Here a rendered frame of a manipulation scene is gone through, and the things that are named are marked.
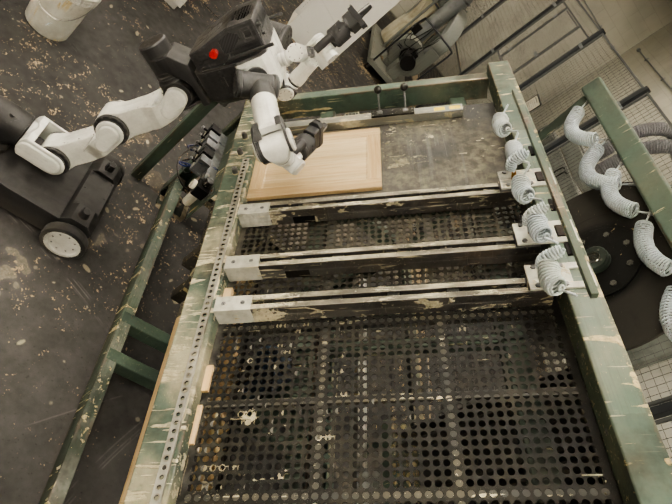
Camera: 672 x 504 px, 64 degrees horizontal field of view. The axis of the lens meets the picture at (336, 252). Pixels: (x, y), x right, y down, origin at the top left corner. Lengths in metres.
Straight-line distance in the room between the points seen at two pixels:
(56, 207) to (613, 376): 2.27
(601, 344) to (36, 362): 2.08
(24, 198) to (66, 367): 0.74
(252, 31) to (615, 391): 1.59
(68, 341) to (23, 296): 0.26
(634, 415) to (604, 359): 0.16
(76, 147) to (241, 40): 0.93
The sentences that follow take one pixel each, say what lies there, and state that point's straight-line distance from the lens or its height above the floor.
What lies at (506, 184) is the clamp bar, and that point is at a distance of 2.04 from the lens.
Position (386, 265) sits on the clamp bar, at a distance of 1.86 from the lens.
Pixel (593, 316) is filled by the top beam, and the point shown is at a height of 1.87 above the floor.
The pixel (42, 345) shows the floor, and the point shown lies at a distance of 2.58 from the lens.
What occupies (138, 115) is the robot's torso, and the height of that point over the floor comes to 0.76.
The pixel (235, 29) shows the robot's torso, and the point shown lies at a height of 1.35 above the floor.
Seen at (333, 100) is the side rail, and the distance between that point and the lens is 2.82.
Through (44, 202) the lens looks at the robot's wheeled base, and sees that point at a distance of 2.70.
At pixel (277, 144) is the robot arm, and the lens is 1.77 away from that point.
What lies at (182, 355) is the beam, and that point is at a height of 0.85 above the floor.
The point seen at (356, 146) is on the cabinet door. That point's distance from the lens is 2.45.
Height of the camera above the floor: 2.20
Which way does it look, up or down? 31 degrees down
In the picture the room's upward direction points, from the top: 57 degrees clockwise
